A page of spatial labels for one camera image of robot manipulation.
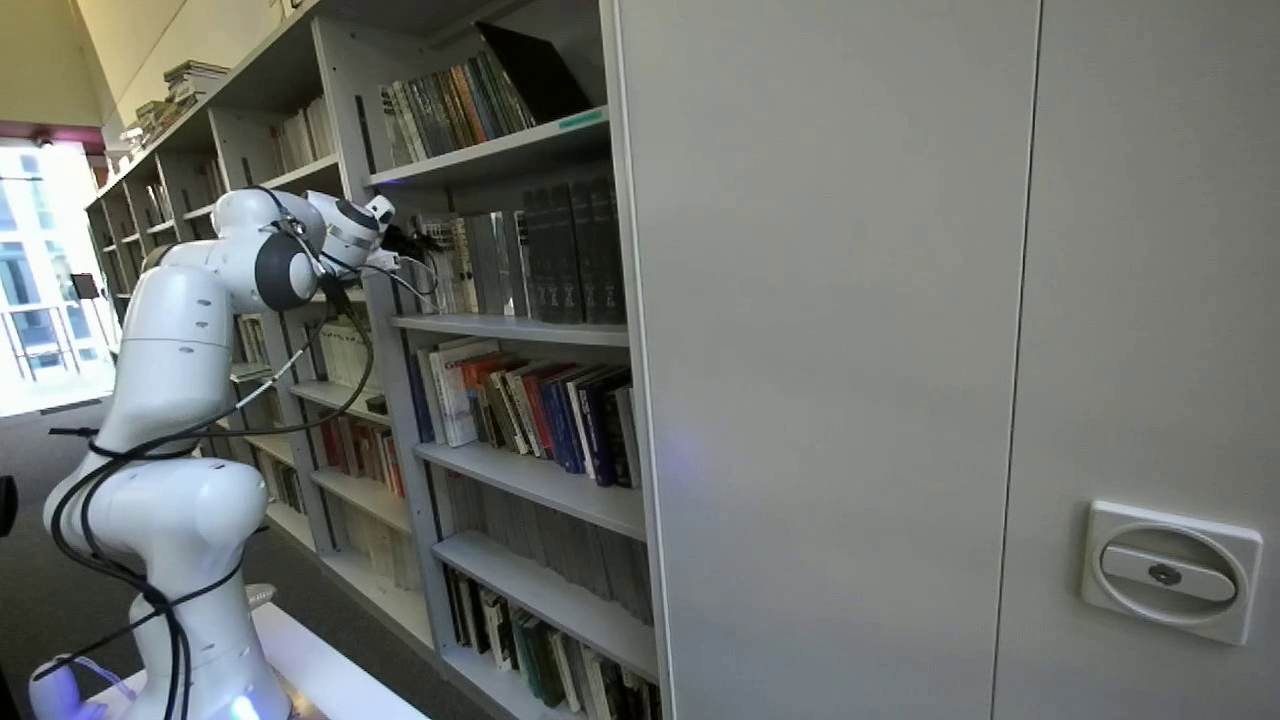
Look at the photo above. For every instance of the grey cabinet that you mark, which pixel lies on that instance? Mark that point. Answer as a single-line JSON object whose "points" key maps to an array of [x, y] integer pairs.
{"points": [[850, 330]]}

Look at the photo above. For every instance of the row of dark green books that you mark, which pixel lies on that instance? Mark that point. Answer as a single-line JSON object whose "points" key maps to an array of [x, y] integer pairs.
{"points": [[540, 655]]}

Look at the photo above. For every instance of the black leaning book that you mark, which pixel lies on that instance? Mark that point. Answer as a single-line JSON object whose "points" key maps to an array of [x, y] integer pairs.
{"points": [[540, 70]]}

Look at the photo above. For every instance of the row of small white books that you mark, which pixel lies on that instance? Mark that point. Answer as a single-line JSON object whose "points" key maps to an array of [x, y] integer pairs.
{"points": [[450, 265]]}

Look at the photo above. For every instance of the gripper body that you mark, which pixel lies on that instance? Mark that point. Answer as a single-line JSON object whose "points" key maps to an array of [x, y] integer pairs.
{"points": [[402, 242]]}

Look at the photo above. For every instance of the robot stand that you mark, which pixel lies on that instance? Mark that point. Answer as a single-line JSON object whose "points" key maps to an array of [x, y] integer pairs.
{"points": [[330, 675]]}

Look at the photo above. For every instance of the window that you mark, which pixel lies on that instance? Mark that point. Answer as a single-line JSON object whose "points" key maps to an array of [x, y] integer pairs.
{"points": [[40, 280]]}

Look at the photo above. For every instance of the row of pale grey books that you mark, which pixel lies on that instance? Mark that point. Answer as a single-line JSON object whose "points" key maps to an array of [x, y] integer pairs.
{"points": [[560, 545]]}

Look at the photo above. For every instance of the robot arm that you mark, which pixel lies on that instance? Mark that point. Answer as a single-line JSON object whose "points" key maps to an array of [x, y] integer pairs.
{"points": [[175, 340]]}

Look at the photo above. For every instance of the row of slanted mixed books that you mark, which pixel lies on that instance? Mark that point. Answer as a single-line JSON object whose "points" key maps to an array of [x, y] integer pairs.
{"points": [[450, 105]]}

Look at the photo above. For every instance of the stack of books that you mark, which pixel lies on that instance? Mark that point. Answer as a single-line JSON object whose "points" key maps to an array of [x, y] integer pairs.
{"points": [[175, 95]]}

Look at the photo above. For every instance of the row of colourful books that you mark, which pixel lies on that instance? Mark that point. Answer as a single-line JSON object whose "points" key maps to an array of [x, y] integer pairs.
{"points": [[530, 415]]}

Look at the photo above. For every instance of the cabinet door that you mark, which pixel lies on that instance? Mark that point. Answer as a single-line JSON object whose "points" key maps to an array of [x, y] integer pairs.
{"points": [[830, 350], [1160, 300]]}

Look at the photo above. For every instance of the row of red books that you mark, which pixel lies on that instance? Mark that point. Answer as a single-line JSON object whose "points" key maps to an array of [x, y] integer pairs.
{"points": [[365, 455]]}

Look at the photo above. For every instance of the grey book shelf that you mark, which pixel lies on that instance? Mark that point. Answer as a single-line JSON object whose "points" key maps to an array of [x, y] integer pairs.
{"points": [[520, 150]]}

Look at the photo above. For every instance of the row of cream books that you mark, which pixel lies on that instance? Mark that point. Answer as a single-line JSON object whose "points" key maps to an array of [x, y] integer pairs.
{"points": [[300, 135]]}

